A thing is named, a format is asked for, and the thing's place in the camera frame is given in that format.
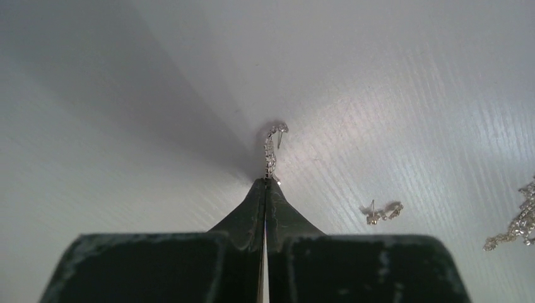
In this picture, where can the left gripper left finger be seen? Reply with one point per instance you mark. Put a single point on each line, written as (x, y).
(245, 224)

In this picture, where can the small silver earring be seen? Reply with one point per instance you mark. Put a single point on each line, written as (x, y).
(374, 215)

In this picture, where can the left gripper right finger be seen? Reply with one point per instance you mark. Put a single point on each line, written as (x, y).
(283, 221)

